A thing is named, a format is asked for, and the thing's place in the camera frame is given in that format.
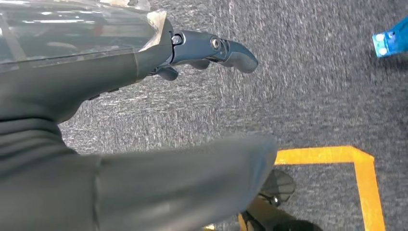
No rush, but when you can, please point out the yellow floor tape square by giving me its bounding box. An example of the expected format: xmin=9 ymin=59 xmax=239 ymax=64
xmin=204 ymin=146 xmax=386 ymax=231

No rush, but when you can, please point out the blue metal shelf rack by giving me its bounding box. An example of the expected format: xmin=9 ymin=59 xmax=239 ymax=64
xmin=372 ymin=15 xmax=408 ymax=59

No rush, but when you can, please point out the black robot foot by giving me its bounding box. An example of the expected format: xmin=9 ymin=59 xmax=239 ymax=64
xmin=238 ymin=168 xmax=323 ymax=231

